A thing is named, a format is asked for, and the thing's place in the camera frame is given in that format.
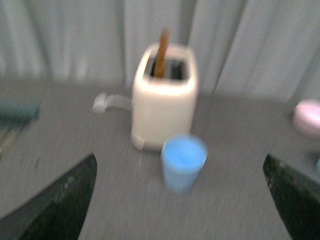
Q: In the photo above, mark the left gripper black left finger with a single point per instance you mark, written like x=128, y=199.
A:
x=59, y=211

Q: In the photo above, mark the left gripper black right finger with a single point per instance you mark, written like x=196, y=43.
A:
x=296, y=198

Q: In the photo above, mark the light blue plastic cup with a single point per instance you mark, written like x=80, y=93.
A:
x=182, y=156

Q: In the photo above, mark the pink plastic bowl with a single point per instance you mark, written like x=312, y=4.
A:
x=306, y=118

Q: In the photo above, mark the grey-green dish rack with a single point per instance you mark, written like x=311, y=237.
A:
x=15, y=117

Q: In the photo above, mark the white power plug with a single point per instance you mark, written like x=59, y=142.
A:
x=100, y=104

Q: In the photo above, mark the cream white toaster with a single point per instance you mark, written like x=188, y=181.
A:
x=163, y=107

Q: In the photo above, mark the white pleated curtain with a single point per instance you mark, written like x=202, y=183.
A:
x=255, y=48

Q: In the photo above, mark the brown toast slice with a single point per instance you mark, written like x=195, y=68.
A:
x=160, y=59

